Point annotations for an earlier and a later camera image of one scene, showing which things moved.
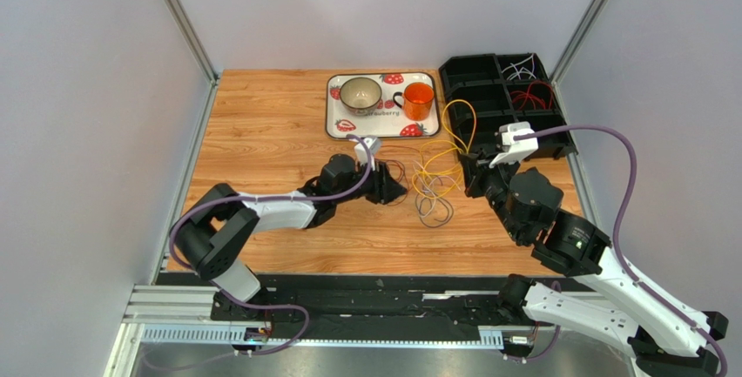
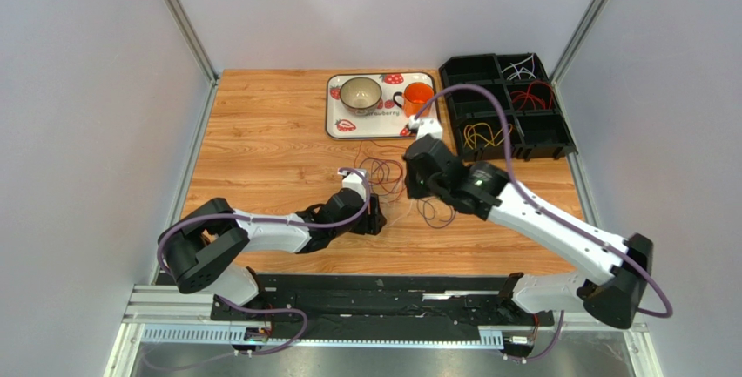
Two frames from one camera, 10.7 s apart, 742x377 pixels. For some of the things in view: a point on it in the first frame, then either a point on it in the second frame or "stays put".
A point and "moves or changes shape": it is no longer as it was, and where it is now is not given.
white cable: x=527 y=65 stays put
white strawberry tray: x=388 y=120 stays put
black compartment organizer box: x=482 y=90 stays put
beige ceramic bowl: x=360 y=96 stays put
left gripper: x=384 y=187 to x=373 y=223
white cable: x=428 y=180 moves or changes shape
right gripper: x=483 y=173 to x=414 y=176
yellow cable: x=440 y=161 moves or changes shape
